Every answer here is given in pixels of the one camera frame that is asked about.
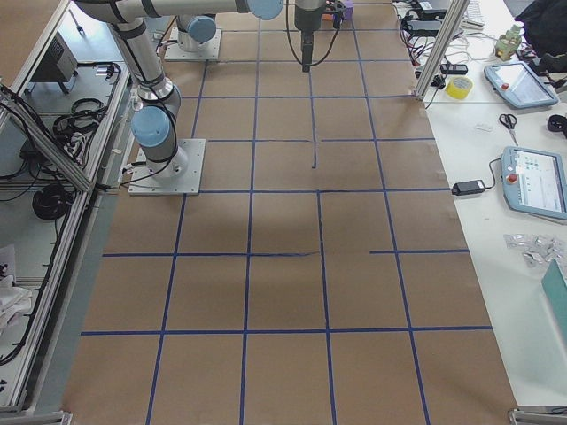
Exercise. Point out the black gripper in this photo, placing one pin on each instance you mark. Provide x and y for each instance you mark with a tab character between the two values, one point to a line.
306	19

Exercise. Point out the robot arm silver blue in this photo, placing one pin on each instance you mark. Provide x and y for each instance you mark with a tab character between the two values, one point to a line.
195	30
154	126

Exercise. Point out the purple foam cube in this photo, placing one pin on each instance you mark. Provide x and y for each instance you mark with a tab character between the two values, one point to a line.
347	10

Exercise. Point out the yellow tape roll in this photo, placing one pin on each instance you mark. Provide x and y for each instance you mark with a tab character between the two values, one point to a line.
459	87

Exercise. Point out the far teach pendant tablet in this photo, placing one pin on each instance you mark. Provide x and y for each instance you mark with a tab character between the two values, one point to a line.
519	86

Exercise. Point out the teach pendant tablet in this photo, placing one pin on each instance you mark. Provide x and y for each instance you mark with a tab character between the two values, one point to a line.
519	86
534	182

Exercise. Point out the black scissors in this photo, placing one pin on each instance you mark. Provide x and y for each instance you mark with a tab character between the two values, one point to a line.
509	121

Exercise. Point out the black power adapter brick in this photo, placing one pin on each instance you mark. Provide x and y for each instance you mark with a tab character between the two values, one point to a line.
466	188

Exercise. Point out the brown paper table mat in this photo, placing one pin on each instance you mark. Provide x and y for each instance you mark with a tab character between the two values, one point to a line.
321	275

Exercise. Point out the black control box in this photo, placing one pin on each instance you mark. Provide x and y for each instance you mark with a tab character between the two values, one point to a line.
58	65

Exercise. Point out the near teach pendant tablet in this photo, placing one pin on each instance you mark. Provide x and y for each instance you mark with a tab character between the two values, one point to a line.
534	182

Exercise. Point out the bag of small parts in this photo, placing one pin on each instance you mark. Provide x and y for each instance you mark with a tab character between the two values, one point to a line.
538	250

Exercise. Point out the teal box corner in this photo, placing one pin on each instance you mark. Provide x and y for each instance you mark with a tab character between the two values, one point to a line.
554	286

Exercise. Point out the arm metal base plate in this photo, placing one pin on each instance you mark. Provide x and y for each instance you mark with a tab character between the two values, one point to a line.
181	176
206	52

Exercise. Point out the aluminium frame post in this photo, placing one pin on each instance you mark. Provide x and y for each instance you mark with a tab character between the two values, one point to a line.
446	33

